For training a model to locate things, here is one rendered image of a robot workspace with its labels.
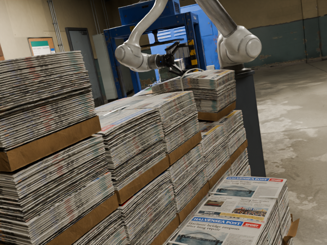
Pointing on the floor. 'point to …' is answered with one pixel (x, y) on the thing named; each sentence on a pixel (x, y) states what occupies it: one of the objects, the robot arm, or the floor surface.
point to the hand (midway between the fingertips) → (190, 58)
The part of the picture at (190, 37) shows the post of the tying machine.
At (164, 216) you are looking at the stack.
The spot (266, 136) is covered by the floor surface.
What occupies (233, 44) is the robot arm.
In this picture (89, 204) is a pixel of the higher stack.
